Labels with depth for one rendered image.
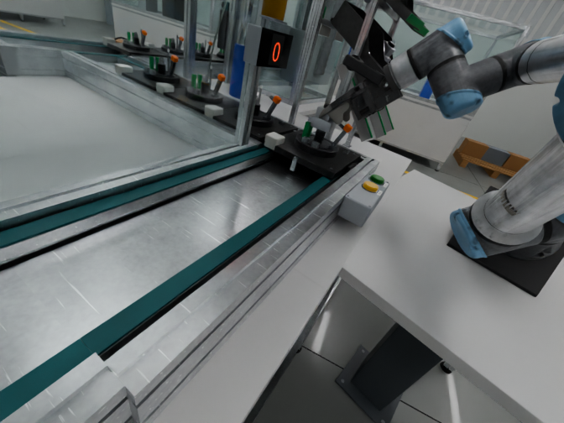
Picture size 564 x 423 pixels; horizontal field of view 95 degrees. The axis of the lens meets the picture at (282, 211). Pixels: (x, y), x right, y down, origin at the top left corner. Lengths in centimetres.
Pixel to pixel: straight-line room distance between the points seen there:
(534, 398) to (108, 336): 64
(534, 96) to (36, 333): 990
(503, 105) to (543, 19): 189
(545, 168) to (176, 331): 50
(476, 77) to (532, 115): 925
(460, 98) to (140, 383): 69
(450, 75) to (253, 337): 63
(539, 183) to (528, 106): 938
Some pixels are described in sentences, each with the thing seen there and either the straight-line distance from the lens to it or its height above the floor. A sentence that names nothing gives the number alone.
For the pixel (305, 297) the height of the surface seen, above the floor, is 86.
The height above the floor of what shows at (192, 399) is 86.
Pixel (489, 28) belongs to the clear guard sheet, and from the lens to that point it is 484.
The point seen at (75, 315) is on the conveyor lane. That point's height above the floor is 92.
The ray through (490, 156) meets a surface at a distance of 650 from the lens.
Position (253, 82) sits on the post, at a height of 113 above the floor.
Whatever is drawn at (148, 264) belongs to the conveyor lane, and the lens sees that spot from 44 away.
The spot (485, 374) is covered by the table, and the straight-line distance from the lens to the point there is 62.
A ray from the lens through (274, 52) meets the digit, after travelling 68.
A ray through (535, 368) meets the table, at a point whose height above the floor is 86.
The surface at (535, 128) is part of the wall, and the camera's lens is 1006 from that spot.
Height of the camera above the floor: 124
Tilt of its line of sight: 34 degrees down
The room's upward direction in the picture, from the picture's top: 16 degrees clockwise
